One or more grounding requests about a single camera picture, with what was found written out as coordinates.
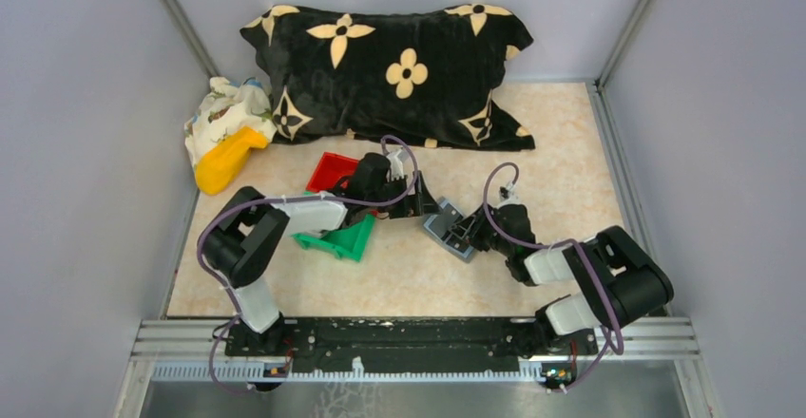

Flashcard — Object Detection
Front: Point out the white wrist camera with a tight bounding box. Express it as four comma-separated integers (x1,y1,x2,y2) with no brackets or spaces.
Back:
495,186,522,209
384,148,411,181

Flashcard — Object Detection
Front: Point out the green plastic bin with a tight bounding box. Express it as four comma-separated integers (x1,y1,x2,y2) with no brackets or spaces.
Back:
293,215,376,262

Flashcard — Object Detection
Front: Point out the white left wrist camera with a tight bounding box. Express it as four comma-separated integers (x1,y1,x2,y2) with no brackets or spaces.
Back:
384,148,411,181

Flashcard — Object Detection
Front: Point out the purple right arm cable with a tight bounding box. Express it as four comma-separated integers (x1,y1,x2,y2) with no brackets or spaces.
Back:
482,162,625,357

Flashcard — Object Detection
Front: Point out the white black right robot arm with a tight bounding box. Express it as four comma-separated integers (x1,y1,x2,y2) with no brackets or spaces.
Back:
449,203,674,353

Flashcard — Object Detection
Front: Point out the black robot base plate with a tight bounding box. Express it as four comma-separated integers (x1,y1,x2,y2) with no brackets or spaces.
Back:
224,316,599,388

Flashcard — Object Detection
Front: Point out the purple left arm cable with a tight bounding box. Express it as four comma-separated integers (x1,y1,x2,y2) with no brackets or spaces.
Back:
196,135,422,396

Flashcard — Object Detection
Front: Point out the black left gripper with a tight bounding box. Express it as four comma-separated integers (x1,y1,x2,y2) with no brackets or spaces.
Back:
367,170,443,219

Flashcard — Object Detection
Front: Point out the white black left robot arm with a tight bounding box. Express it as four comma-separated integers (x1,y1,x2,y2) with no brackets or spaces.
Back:
197,150,440,355

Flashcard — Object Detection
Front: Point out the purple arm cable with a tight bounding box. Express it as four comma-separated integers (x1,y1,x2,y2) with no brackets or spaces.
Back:
482,162,625,357
196,135,422,396

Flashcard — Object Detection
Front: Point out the black floral pillow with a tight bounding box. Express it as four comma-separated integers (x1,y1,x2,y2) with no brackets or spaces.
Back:
240,3,536,152

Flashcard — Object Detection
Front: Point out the red plastic bin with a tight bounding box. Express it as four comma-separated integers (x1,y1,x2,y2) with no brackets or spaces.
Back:
305,152,358,193

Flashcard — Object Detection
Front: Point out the yellow and white cloth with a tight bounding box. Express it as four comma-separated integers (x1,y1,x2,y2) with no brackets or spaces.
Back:
184,77,277,195

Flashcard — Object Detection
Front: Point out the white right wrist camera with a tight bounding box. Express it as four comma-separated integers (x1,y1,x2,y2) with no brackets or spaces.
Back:
495,186,522,209

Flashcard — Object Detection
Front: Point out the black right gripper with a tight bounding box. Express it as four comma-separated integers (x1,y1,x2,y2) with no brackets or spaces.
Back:
449,202,514,257

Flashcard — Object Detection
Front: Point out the aluminium frame rail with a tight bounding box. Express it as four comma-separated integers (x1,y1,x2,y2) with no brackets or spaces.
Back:
132,317,700,385

